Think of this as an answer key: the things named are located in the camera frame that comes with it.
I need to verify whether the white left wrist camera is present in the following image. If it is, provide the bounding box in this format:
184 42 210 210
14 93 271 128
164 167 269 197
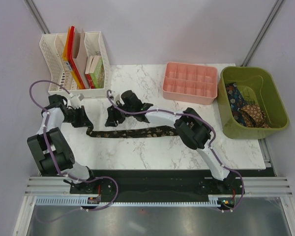
69 93 84 109

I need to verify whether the aluminium frame rail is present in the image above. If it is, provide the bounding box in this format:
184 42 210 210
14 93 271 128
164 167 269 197
26 177 292 197

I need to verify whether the right aluminium corner post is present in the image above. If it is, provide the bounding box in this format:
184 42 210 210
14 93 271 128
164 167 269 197
240 0 286 67

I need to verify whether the slotted cable duct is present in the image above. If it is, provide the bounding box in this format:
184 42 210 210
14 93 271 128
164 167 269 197
35 196 221 207

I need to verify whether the left aluminium corner post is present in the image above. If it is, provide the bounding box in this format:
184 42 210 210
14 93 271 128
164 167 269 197
24 0 50 34

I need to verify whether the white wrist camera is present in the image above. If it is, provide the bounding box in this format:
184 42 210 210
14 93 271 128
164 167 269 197
111 92 122 107
69 93 84 109

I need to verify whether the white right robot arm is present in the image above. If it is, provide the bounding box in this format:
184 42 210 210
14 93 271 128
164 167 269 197
105 90 236 194

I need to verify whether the brown floral tie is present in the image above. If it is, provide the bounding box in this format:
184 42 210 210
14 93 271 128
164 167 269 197
237 104 270 128

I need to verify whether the navy floral tie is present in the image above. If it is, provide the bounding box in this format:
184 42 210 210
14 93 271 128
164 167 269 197
225 83 248 126

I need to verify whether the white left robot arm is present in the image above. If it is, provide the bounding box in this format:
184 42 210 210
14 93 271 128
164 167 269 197
27 94 98 193

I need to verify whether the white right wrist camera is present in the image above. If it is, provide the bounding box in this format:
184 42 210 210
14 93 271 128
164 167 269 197
111 92 122 107

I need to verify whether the aluminium corner post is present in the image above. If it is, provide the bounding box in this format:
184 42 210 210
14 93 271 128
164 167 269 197
240 0 286 67
24 0 50 34

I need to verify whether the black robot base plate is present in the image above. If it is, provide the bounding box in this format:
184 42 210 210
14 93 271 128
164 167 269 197
40 169 277 204

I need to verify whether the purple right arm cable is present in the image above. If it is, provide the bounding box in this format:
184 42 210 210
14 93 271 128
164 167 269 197
106 89 245 214

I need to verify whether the orange folder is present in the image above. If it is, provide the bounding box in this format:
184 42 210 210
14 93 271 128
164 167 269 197
62 26 86 89

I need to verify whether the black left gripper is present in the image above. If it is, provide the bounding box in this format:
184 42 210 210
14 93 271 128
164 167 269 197
62 106 93 128

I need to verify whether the red folder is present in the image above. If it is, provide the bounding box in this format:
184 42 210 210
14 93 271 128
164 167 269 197
68 26 90 89

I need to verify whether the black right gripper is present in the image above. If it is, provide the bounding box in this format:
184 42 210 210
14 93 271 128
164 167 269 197
105 101 134 128

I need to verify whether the beige cardboard folder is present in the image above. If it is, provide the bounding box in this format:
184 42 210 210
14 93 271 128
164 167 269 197
73 28 89 89

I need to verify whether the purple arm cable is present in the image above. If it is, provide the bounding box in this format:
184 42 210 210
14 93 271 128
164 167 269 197
29 80 120 213
106 89 245 214

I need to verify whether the red book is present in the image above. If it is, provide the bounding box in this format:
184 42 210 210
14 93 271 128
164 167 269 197
85 56 95 89

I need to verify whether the pink divided organizer tray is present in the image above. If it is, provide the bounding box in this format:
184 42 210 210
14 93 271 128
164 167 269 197
162 62 218 105

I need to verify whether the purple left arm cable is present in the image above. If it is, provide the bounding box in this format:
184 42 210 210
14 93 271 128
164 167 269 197
29 80 120 213

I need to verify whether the black gold floral tie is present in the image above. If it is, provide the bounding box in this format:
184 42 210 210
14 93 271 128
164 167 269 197
86 125 178 138

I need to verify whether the white plastic file rack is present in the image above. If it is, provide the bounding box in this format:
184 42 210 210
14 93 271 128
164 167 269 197
39 31 111 99

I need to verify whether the green book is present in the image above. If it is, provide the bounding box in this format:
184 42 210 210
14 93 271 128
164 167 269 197
89 56 105 89

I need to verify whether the olive green plastic bin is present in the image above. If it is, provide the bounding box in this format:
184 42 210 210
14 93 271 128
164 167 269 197
217 66 289 139

